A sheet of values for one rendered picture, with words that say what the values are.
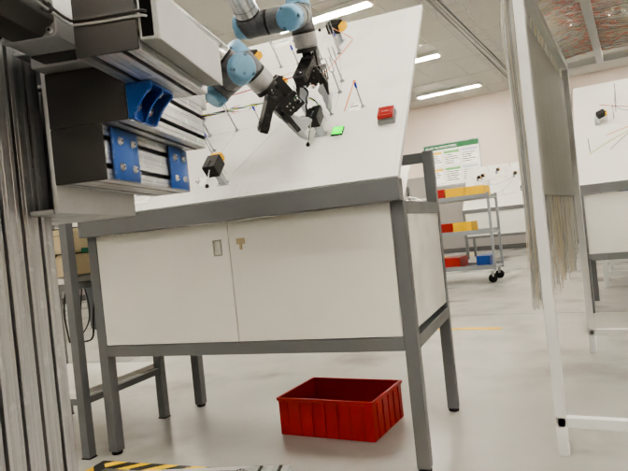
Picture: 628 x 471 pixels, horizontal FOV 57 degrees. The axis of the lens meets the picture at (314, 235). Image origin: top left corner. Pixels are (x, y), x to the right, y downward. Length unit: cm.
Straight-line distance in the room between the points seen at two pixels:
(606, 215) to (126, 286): 320
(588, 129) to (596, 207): 69
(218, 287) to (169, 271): 20
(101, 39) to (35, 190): 34
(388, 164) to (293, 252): 40
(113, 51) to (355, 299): 115
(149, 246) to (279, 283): 51
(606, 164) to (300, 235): 303
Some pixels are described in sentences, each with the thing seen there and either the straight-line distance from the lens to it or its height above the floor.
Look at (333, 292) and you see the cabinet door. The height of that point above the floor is 55.
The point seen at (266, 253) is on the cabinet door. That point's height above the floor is 68.
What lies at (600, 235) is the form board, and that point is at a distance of 436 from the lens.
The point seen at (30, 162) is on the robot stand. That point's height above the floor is 90.
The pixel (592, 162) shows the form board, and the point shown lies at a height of 103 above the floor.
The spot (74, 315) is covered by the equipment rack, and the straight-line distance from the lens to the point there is 229.
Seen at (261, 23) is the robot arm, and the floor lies 137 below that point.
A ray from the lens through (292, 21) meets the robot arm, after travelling 180.
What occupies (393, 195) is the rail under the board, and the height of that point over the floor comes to 81.
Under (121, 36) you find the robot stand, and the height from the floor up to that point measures 101.
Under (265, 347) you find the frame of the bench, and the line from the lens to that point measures 191.
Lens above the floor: 73
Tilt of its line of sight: level
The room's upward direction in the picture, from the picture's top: 6 degrees counter-clockwise
